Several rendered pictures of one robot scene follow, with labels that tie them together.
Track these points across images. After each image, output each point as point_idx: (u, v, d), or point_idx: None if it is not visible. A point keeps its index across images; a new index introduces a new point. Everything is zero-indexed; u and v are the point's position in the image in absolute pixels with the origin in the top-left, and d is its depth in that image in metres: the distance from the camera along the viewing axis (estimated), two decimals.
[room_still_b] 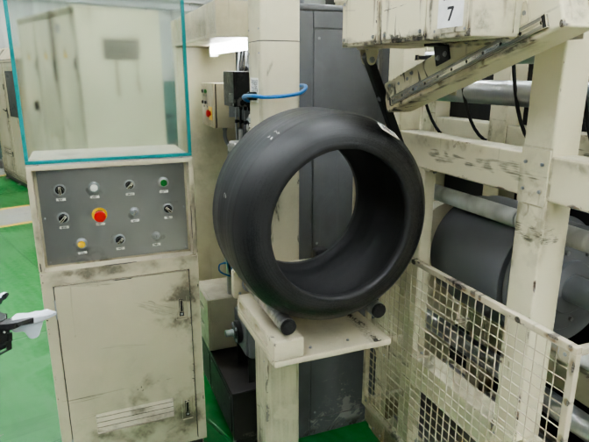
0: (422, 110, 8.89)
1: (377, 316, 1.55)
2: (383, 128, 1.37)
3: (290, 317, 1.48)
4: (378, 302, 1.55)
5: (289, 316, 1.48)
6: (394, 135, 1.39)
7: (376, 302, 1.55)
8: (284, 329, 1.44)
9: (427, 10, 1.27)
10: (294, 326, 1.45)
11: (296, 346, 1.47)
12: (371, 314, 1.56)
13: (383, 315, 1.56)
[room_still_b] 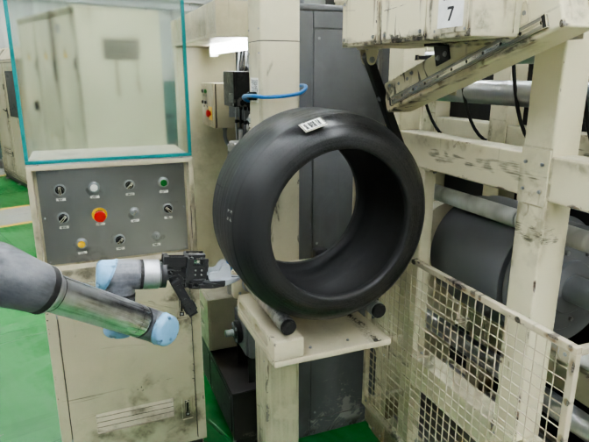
0: (422, 110, 8.89)
1: (384, 310, 1.55)
2: (306, 130, 1.30)
3: (277, 319, 1.47)
4: (371, 313, 1.55)
5: (276, 319, 1.47)
6: (321, 124, 1.31)
7: (371, 314, 1.55)
8: (291, 331, 1.45)
9: (427, 10, 1.27)
10: (286, 324, 1.44)
11: (296, 346, 1.47)
12: (382, 310, 1.57)
13: (381, 304, 1.54)
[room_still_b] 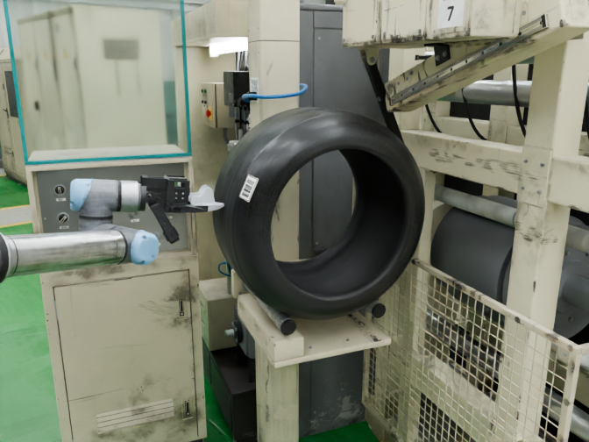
0: (422, 110, 8.89)
1: (379, 306, 1.54)
2: (247, 200, 1.28)
3: None
4: (380, 315, 1.56)
5: None
6: (253, 182, 1.28)
7: (381, 314, 1.57)
8: (293, 324, 1.45)
9: (427, 10, 1.27)
10: (285, 331, 1.44)
11: (296, 346, 1.47)
12: (379, 302, 1.56)
13: (373, 310, 1.54)
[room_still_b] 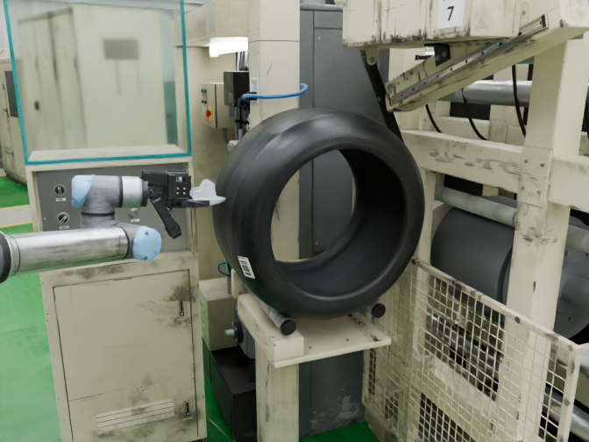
0: (422, 110, 8.89)
1: (378, 316, 1.55)
2: (252, 277, 1.34)
3: (289, 316, 1.48)
4: (377, 302, 1.55)
5: (288, 315, 1.48)
6: (246, 262, 1.33)
7: (375, 302, 1.55)
8: (284, 330, 1.44)
9: (427, 10, 1.27)
10: (294, 325, 1.45)
11: (296, 346, 1.47)
12: (372, 315, 1.56)
13: (383, 313, 1.56)
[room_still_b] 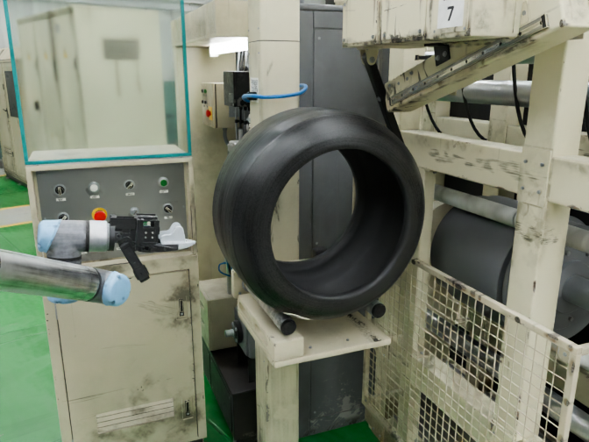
0: (422, 110, 8.89)
1: (383, 308, 1.55)
2: (307, 319, 1.43)
3: (276, 324, 1.47)
4: (373, 316, 1.56)
5: (276, 324, 1.47)
6: (293, 315, 1.42)
7: (373, 316, 1.56)
8: (294, 329, 1.45)
9: (427, 10, 1.27)
10: (284, 326, 1.44)
11: (296, 346, 1.47)
12: (383, 307, 1.57)
13: (378, 305, 1.54)
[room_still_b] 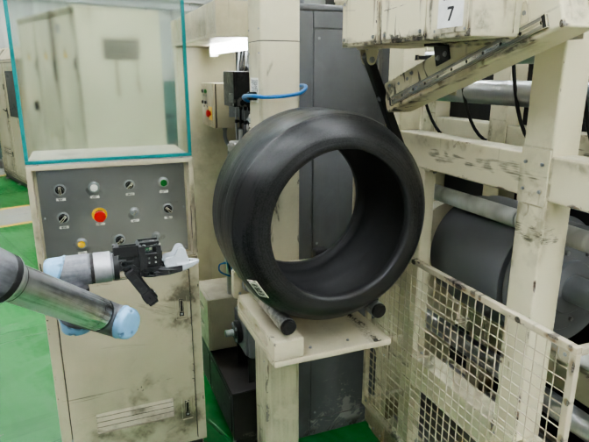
0: (422, 110, 8.89)
1: (381, 306, 1.54)
2: (266, 296, 1.37)
3: (278, 327, 1.48)
4: (377, 317, 1.56)
5: (278, 327, 1.48)
6: (256, 285, 1.35)
7: (377, 316, 1.57)
8: (294, 326, 1.45)
9: (427, 10, 1.27)
10: (284, 329, 1.44)
11: (296, 346, 1.47)
12: (382, 303, 1.56)
13: (375, 307, 1.54)
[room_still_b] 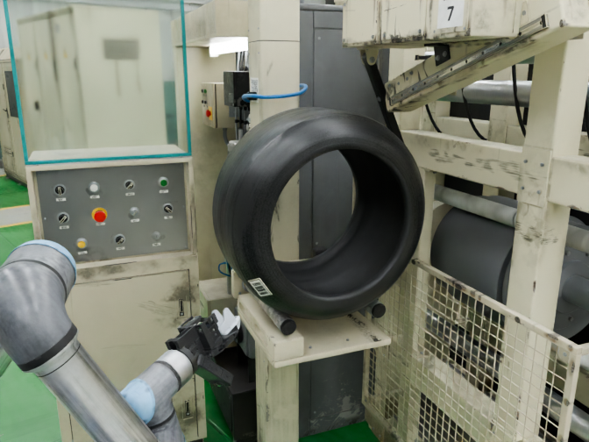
0: (422, 110, 8.89)
1: (382, 307, 1.55)
2: (270, 294, 1.38)
3: (277, 326, 1.48)
4: (375, 317, 1.56)
5: (277, 326, 1.48)
6: (259, 282, 1.36)
7: (376, 317, 1.56)
8: (294, 327, 1.45)
9: (427, 10, 1.27)
10: (284, 328, 1.44)
11: (296, 346, 1.47)
12: (382, 304, 1.56)
13: (376, 306, 1.54)
